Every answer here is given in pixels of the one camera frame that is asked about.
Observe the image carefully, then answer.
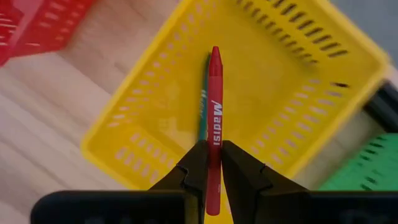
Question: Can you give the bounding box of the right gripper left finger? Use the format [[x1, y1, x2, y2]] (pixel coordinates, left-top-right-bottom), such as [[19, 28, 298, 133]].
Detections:
[[149, 139, 210, 224]]

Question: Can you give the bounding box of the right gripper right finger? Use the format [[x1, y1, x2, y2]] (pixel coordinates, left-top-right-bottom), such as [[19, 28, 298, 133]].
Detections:
[[221, 139, 309, 224]]

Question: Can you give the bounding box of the green crayon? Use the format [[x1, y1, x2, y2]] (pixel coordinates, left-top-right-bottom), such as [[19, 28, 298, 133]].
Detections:
[[198, 52, 212, 142]]

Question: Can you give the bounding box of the red crayon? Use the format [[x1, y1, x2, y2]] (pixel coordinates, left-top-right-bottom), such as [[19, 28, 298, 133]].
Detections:
[[205, 45, 224, 217]]

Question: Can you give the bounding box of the yellow plastic basket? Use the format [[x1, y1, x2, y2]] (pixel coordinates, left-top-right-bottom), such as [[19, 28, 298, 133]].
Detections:
[[80, 0, 391, 224]]

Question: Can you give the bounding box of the green plastic basket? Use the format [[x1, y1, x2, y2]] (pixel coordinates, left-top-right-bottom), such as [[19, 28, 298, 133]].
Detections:
[[318, 133, 398, 191]]

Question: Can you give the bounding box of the red plastic basket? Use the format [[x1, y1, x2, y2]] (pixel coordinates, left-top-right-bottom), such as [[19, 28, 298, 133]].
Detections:
[[0, 0, 94, 67]]

